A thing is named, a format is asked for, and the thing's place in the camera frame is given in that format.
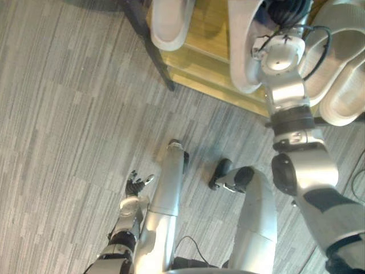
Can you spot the silver robot leg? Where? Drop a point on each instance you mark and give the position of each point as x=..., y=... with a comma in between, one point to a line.
x=256, y=217
x=168, y=205

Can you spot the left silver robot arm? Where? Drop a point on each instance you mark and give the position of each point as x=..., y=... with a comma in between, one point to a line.
x=125, y=225

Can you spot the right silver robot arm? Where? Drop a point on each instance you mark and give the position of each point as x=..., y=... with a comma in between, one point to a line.
x=308, y=171

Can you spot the wooden shoe rack dark frame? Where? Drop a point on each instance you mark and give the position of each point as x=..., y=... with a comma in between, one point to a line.
x=205, y=62

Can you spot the white slipper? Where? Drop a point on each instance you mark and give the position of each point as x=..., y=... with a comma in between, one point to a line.
x=169, y=25
x=328, y=48
x=343, y=105
x=242, y=51

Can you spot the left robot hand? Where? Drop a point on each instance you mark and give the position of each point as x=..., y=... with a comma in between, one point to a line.
x=134, y=187

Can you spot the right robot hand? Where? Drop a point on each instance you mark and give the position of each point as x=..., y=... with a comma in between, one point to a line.
x=286, y=11

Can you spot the left silver robot leg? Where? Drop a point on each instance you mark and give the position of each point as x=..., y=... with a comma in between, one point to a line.
x=168, y=205

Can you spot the right silver robot leg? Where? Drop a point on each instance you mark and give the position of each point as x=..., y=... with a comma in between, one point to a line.
x=256, y=217

